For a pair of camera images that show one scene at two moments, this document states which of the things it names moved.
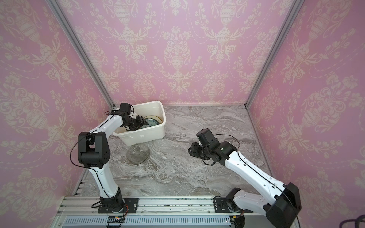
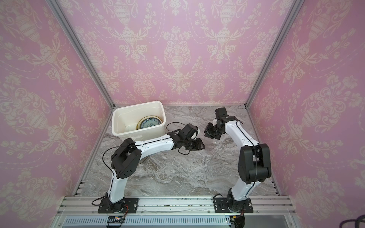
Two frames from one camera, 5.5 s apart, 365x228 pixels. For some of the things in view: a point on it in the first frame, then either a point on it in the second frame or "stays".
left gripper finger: [140, 122] -> [197, 145]
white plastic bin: [154, 113] stays
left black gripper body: [131, 124] -> [187, 143]
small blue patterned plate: [151, 121] stays
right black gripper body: [196, 149] -> [213, 131]
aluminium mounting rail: [155, 212] stays
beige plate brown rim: [155, 118] stays
